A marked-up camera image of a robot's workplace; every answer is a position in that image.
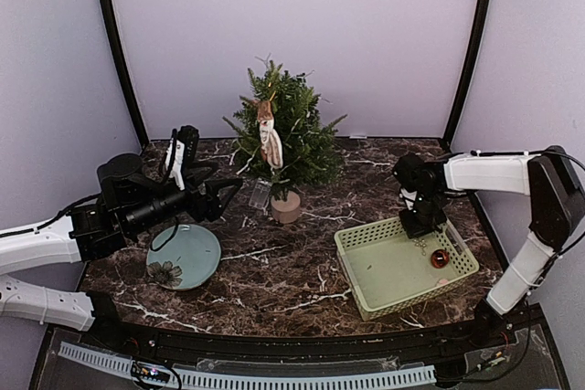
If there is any white snowman ornament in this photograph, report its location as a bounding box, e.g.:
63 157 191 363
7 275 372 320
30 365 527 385
256 100 283 170

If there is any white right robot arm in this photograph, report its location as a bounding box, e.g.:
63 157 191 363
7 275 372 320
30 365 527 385
392 145 584 348

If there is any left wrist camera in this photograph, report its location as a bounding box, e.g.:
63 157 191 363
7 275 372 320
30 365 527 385
162 125 199 190

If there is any red ball ornament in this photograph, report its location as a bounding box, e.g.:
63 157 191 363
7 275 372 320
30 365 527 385
431 248 450 269

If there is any black left corner post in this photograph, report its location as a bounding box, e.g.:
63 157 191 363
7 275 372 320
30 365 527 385
99 0 150 148

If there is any black right corner post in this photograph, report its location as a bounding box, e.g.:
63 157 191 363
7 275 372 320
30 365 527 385
441 0 490 150

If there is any small green christmas tree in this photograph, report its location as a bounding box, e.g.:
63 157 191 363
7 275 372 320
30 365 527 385
223 58 345 199

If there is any clear fairy light string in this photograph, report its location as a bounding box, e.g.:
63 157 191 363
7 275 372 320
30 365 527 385
235 111 321 181

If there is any green perforated plastic basket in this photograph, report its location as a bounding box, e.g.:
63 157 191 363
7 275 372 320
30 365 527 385
334 216 479 321

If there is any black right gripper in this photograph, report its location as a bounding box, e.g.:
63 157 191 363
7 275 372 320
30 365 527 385
399 190 448 238

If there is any pink tree pot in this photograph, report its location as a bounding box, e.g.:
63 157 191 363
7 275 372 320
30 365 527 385
271 191 301 225

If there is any black corner post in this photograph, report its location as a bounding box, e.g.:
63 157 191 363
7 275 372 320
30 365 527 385
441 0 490 150
99 0 150 148

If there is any black front rail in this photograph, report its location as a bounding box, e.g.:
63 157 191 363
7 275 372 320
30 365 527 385
46 321 519 372

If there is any teal flower plate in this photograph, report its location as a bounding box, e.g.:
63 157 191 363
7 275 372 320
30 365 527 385
146 224 221 291

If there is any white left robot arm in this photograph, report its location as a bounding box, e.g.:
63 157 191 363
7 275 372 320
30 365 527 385
1 153 242 350

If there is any clear battery box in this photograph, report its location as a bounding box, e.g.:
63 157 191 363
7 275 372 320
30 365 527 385
249 178 272 210

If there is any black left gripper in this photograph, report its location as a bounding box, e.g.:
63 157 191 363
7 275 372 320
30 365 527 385
123 159 242 237

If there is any small silver bell cluster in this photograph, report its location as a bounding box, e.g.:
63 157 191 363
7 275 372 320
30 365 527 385
412 238 428 257

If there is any white slotted cable duct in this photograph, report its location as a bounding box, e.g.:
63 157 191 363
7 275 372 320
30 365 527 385
58 342 436 389

